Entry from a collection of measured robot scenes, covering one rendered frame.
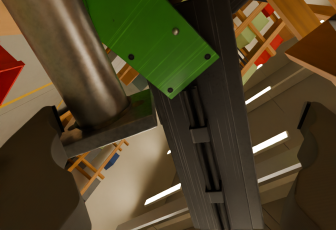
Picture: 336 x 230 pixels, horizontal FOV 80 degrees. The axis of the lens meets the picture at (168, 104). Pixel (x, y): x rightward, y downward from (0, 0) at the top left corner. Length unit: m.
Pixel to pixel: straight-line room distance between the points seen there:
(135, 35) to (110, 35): 0.04
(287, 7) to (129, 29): 0.89
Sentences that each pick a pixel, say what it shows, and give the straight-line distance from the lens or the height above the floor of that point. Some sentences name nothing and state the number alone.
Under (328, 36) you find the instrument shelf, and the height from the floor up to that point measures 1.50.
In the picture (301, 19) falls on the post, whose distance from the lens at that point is 1.15.
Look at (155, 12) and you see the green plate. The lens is 0.32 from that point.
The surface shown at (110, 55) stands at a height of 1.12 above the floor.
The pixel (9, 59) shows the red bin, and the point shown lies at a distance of 0.77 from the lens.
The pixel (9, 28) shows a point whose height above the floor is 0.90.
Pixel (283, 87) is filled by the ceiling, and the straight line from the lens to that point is 7.86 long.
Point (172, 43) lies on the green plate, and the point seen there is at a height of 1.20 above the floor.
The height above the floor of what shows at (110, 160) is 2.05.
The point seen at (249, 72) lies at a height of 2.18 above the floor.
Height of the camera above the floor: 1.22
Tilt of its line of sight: 8 degrees up
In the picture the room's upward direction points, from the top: 136 degrees clockwise
